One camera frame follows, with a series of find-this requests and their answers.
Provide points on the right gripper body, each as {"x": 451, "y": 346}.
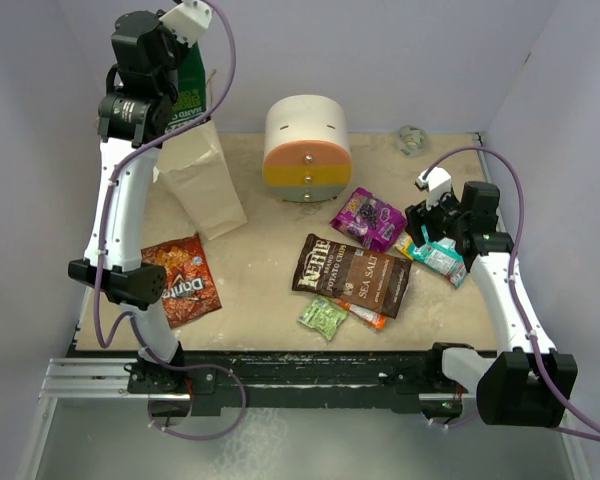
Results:
{"x": 445, "y": 219}

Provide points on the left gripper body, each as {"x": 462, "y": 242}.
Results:
{"x": 176, "y": 51}

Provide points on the green chip bag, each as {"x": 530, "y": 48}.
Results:
{"x": 192, "y": 90}

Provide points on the brown Kettle chip bag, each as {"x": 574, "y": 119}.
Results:
{"x": 359, "y": 276}

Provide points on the orange snack packet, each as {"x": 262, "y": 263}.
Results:
{"x": 374, "y": 319}

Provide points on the white paper bag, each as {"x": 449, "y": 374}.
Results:
{"x": 193, "y": 167}

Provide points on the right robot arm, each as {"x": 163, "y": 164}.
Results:
{"x": 519, "y": 386}

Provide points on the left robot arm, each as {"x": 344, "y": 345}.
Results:
{"x": 141, "y": 90}

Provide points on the purple candy bag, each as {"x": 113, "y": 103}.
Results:
{"x": 373, "y": 223}

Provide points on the red Doritos chip bag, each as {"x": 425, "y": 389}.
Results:
{"x": 190, "y": 290}

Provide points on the yellow snack bar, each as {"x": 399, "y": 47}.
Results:
{"x": 405, "y": 246}

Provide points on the teal snack packet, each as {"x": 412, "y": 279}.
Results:
{"x": 441, "y": 257}

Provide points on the clear tape roll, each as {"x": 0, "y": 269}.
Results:
{"x": 412, "y": 141}

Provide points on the round three-drawer cabinet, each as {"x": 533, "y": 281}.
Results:
{"x": 307, "y": 156}

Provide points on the light green snack packet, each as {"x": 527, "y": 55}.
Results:
{"x": 323, "y": 316}

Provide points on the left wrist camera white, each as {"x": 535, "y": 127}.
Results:
{"x": 188, "y": 21}

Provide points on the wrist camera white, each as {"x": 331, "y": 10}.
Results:
{"x": 436, "y": 184}
{"x": 188, "y": 21}

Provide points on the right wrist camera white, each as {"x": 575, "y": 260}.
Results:
{"x": 436, "y": 184}

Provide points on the black metal base frame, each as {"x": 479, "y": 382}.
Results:
{"x": 403, "y": 382}

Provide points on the aluminium rail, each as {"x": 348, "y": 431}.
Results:
{"x": 93, "y": 378}

